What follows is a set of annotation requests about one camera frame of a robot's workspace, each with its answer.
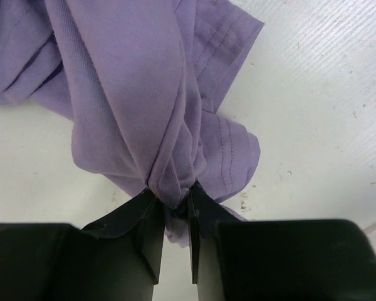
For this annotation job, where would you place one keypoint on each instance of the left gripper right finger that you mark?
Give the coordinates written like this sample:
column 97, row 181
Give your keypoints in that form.
column 314, row 259

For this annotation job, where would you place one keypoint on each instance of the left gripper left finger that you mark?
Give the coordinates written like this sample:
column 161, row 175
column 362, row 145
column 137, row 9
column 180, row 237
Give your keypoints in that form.
column 116, row 257

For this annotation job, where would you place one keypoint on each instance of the lavender t-shirt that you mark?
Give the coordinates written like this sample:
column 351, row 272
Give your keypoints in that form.
column 142, row 82

